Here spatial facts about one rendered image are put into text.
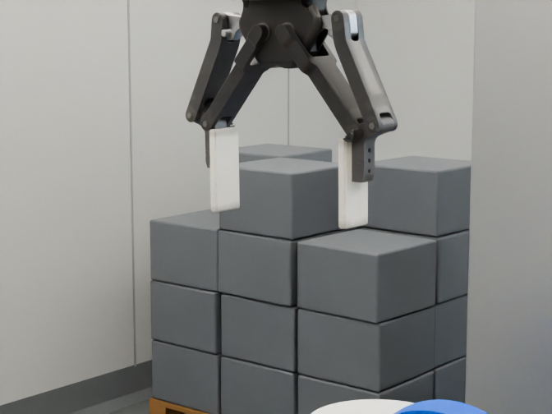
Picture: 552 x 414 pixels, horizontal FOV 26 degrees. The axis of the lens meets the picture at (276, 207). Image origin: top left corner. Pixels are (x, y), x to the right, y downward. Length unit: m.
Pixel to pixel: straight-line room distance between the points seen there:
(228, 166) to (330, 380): 3.60
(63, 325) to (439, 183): 1.82
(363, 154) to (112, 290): 4.68
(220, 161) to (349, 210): 0.14
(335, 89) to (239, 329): 3.93
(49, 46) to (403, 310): 1.89
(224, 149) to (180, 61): 4.74
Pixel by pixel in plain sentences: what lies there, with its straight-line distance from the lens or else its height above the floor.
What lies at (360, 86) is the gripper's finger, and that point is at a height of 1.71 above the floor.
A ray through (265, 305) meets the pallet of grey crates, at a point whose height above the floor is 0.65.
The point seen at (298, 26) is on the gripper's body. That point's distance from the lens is 0.94.
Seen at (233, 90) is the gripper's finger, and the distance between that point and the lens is 0.99.
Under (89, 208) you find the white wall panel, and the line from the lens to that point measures 5.40.
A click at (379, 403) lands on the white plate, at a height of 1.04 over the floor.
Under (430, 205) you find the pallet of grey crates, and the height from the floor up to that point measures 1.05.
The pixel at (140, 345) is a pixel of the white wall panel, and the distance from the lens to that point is 5.75.
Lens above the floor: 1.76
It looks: 9 degrees down
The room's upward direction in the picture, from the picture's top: straight up
